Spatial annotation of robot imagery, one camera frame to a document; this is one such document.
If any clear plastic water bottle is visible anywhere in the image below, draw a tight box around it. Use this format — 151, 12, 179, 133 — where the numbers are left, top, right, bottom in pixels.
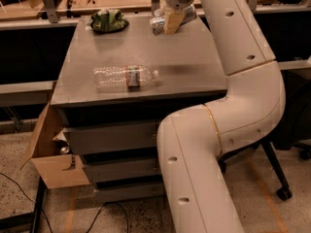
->
93, 65, 158, 92

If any silver redbull can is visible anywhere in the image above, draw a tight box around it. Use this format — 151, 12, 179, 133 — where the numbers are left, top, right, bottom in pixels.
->
150, 5, 197, 35

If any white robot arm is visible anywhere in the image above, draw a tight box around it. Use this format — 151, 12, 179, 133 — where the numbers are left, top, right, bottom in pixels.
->
156, 0, 286, 233

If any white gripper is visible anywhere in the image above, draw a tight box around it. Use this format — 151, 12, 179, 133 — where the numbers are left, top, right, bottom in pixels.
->
159, 0, 194, 35

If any cardboard box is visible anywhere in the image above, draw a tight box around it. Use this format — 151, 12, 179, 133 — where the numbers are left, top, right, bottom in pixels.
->
20, 83, 89, 189

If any can inside cardboard box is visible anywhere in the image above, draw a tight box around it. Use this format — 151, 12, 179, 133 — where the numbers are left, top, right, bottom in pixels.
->
60, 147, 70, 155

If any black metal floor stand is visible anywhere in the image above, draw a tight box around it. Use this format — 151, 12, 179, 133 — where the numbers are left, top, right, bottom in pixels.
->
0, 179, 47, 233

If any black office chair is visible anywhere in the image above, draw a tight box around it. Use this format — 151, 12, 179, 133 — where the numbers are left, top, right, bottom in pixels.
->
218, 70, 311, 202

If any black floor cable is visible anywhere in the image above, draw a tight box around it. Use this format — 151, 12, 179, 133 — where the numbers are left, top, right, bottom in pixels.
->
0, 172, 130, 233

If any grey drawer cabinet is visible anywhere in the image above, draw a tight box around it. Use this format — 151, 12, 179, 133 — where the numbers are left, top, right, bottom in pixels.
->
52, 15, 226, 202

